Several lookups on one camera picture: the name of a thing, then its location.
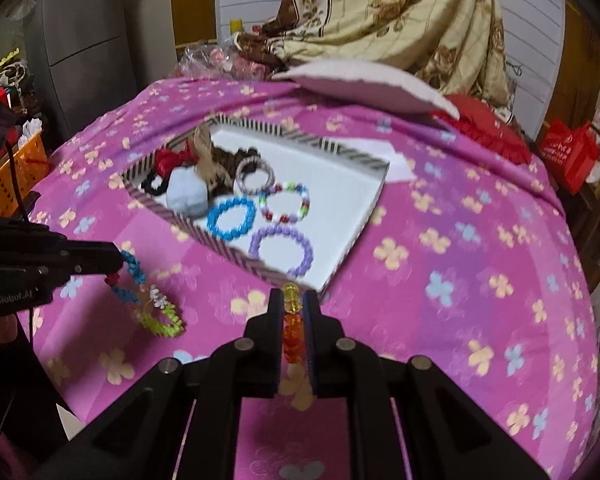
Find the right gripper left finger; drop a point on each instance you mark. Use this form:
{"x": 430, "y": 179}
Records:
{"x": 264, "y": 360}

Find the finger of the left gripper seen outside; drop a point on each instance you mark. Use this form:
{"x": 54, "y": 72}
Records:
{"x": 91, "y": 258}

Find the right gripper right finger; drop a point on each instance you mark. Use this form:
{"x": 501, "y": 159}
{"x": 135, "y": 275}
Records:
{"x": 328, "y": 366}

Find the tan lace bow hairclip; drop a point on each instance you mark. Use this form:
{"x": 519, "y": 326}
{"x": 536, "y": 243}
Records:
{"x": 214, "y": 175}

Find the dark brown scrunchie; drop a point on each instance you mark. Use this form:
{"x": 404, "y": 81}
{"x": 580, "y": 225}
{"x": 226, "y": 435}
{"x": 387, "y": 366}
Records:
{"x": 229, "y": 161}

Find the pink rhinestone bangle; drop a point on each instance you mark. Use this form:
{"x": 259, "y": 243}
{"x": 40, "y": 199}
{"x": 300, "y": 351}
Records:
{"x": 254, "y": 175}

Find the orange plastic basket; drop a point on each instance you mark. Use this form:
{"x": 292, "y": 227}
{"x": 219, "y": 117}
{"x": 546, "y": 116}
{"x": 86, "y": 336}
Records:
{"x": 31, "y": 167}

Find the black scrunchie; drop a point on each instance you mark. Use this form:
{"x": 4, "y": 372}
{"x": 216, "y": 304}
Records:
{"x": 154, "y": 185}

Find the light blue fluffy scrunchie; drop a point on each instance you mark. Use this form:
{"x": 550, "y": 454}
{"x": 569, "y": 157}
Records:
{"x": 187, "y": 193}

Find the red satin bow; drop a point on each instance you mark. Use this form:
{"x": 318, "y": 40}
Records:
{"x": 167, "y": 160}

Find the striped white tray box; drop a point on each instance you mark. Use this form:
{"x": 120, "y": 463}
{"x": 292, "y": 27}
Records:
{"x": 304, "y": 226}

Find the pink floral bed sheet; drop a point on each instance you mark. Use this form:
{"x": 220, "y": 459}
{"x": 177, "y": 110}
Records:
{"x": 468, "y": 261}

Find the white paper sheet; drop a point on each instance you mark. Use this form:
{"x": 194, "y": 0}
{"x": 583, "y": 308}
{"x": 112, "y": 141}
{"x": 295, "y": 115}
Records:
{"x": 399, "y": 169}

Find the clear plastic bag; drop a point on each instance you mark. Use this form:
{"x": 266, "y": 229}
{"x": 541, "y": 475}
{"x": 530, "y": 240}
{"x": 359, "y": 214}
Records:
{"x": 208, "y": 60}

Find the grey refrigerator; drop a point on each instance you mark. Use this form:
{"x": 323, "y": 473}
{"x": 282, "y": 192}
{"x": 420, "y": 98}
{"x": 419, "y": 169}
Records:
{"x": 79, "y": 55}

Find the white pink pillow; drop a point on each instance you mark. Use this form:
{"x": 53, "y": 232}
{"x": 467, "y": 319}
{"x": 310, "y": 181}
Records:
{"x": 370, "y": 84}

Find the red frilled cushion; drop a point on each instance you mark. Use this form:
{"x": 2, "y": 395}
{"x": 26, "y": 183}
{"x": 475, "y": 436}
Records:
{"x": 478, "y": 121}

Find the red shopping bag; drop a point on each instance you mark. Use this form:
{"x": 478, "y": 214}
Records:
{"x": 569, "y": 154}

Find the beige floral quilt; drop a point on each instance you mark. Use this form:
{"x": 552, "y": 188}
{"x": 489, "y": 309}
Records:
{"x": 455, "y": 46}

